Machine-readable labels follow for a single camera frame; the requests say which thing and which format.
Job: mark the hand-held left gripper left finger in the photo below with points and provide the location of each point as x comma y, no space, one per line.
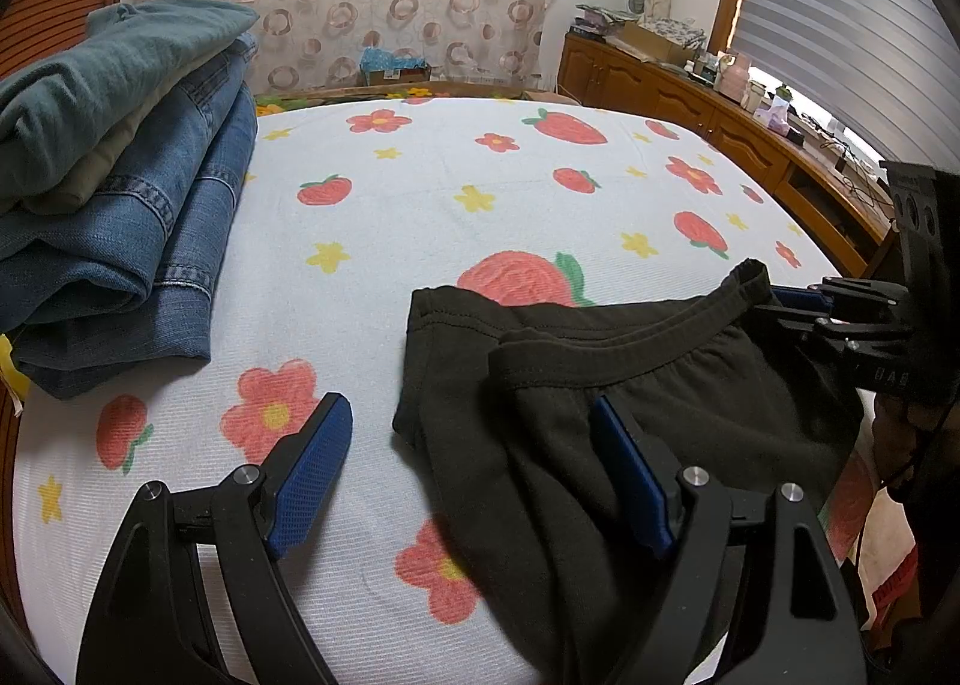
311,475

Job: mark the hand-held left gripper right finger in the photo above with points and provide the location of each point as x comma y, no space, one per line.
630,475

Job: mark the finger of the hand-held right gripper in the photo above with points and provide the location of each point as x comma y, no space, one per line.
847,347
806,296

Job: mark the black t-shirt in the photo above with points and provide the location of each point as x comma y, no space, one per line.
750,415

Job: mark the folded teal pants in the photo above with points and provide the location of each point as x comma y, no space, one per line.
112,77

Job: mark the cluster of small bottles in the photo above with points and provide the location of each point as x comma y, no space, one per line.
765,100

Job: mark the white red printed cloth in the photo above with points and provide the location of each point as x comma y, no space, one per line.
892,557

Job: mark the folded blue jeans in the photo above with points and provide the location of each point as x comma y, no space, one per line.
150,205
112,362

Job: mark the long wooden cabinet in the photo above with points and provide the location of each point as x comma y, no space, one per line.
675,100

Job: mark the strawberry print bed sheet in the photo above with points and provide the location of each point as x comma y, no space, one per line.
412,220

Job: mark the flat cardboard box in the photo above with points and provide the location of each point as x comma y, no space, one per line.
645,39

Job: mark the yellow tag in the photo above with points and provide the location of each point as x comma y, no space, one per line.
9,366

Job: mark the patterned paper stack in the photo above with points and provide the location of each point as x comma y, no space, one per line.
604,18

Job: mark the folded cream garment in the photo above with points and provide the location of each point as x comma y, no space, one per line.
97,175

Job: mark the blue topped cardboard box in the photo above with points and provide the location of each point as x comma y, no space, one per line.
390,63

